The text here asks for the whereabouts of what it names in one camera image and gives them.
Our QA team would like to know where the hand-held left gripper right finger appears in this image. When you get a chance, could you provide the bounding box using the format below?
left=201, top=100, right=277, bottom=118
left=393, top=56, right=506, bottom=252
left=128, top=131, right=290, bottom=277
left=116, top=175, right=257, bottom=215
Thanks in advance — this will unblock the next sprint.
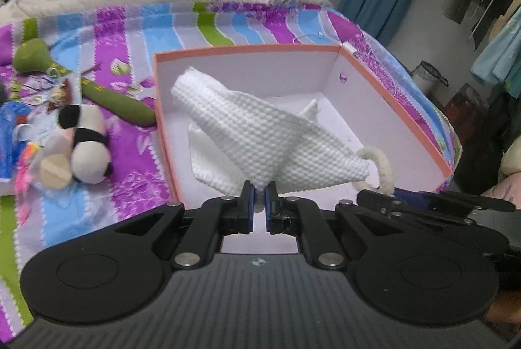
left=264, top=181, right=403, bottom=272

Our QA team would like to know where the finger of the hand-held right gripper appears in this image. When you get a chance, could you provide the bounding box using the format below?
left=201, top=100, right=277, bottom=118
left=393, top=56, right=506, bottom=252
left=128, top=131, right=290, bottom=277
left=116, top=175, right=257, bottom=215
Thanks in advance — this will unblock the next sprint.
left=357, top=188, right=517, bottom=212
left=376, top=206, right=477, bottom=228

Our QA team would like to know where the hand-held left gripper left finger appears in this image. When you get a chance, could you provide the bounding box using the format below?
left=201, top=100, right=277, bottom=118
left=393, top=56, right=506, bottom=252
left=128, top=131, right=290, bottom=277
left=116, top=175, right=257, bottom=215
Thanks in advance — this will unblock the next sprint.
left=116, top=180, right=256, bottom=271

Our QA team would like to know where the white fuzzy pipe cleaner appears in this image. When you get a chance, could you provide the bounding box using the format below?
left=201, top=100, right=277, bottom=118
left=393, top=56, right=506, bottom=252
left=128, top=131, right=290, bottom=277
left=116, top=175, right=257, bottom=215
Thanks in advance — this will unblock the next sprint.
left=353, top=146, right=398, bottom=196

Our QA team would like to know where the pink cardboard box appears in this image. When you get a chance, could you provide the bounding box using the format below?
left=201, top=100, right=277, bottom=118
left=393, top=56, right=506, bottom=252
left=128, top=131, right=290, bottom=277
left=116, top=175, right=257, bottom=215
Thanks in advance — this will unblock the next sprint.
left=152, top=43, right=454, bottom=204

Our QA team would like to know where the white waffle cloth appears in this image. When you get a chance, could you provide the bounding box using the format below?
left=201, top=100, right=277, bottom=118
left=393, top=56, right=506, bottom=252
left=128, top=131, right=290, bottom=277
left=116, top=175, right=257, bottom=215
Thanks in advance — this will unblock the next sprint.
left=171, top=66, right=370, bottom=197

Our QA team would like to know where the panda plush toy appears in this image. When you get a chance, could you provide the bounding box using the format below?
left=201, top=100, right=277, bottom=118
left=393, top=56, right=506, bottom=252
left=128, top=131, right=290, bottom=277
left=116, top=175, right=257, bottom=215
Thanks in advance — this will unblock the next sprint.
left=56, top=104, right=115, bottom=185

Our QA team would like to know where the clear plastic bag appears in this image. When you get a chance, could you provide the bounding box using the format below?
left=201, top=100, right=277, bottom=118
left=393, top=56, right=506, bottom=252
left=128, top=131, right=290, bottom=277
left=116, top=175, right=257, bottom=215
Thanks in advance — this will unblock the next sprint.
left=30, top=129, right=80, bottom=194

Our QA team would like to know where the brown snack packet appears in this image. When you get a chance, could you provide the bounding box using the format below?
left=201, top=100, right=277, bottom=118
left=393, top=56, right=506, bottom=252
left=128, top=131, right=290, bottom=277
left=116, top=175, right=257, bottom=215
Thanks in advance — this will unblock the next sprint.
left=48, top=82, right=75, bottom=113

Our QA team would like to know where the light blue face mask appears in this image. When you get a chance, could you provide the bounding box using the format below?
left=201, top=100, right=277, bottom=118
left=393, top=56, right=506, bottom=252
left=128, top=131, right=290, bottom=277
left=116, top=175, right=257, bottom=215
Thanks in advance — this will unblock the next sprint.
left=16, top=111, right=66, bottom=142

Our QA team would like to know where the pink toy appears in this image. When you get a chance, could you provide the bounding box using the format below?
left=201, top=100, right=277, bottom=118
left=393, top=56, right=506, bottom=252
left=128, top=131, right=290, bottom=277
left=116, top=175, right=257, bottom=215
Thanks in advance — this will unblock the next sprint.
left=14, top=141, right=42, bottom=193

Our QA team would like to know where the blue plastic bag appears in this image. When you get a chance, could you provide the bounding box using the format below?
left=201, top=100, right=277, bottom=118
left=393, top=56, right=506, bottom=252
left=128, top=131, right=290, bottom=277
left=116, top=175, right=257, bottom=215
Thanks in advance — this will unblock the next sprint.
left=0, top=101, right=31, bottom=183

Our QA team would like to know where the person's right forearm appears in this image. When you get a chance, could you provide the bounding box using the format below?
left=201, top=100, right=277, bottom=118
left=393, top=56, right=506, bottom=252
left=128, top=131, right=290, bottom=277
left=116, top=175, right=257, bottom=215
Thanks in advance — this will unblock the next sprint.
left=484, top=289, right=521, bottom=325

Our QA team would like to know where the cream printed cloth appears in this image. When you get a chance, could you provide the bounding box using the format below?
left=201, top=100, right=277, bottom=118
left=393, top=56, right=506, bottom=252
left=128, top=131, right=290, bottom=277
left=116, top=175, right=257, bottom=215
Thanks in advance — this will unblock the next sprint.
left=499, top=138, right=521, bottom=208

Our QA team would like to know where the brown suitcase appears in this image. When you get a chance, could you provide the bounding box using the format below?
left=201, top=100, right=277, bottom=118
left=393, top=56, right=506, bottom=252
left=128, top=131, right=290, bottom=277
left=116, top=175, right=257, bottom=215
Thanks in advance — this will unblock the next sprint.
left=443, top=82, right=491, bottom=132

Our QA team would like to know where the white trash bin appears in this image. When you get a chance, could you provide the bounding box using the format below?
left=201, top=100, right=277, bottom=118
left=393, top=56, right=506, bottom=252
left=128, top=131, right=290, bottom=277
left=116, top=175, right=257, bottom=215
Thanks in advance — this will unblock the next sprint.
left=410, top=61, right=449, bottom=98

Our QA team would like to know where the grey wicker basket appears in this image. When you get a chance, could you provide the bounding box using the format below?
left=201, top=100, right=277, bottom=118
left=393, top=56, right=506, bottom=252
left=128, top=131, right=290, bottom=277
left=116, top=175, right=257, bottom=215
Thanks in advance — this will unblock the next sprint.
left=441, top=0, right=473, bottom=25

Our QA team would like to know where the green plush hammer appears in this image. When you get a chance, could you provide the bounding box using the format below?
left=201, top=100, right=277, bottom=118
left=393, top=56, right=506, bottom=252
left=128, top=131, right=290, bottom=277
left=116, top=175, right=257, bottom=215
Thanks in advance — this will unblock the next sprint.
left=12, top=37, right=158, bottom=127

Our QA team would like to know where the white charger with cable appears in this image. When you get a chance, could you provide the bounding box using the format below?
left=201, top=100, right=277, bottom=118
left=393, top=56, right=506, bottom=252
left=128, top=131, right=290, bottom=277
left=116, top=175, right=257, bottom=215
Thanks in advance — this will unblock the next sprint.
left=293, top=32, right=361, bottom=57

